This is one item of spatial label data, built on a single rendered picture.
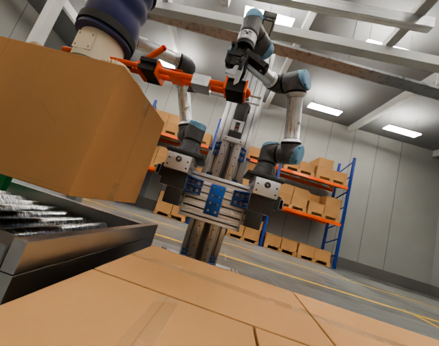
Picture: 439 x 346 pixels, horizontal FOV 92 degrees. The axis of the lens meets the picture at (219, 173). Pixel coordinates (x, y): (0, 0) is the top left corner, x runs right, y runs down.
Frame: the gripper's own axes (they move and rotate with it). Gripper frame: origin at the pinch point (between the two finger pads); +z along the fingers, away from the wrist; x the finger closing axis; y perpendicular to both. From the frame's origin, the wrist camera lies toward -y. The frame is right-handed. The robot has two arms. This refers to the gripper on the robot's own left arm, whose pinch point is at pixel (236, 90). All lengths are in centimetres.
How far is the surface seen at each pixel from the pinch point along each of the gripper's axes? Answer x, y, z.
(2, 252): 37, 26, 63
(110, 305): 33, 5, 67
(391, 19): -118, -110, -187
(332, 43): -159, -71, -188
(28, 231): 13, 45, 67
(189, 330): 32, -10, 67
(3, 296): 37, 22, 70
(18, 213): 1, 63, 67
